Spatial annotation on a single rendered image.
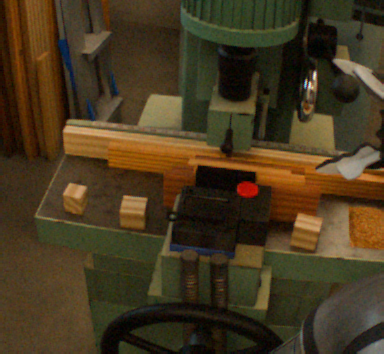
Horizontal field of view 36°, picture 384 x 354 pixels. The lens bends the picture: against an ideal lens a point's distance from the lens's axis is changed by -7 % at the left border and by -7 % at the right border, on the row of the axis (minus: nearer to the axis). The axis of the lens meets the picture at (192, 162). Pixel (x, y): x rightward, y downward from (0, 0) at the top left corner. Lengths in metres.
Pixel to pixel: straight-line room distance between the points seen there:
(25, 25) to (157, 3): 1.44
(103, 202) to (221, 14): 0.38
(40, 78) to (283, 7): 1.67
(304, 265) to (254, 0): 0.42
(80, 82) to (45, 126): 0.73
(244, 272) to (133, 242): 0.21
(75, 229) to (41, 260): 1.20
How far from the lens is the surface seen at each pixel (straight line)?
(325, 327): 0.46
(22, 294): 2.10
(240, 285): 0.88
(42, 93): 2.45
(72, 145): 1.12
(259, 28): 0.84
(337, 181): 1.07
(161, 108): 1.44
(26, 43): 2.39
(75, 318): 2.01
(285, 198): 0.98
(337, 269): 0.99
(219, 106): 0.95
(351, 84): 0.70
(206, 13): 0.85
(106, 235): 0.99
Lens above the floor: 1.57
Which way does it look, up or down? 37 degrees down
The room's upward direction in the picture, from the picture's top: 3 degrees clockwise
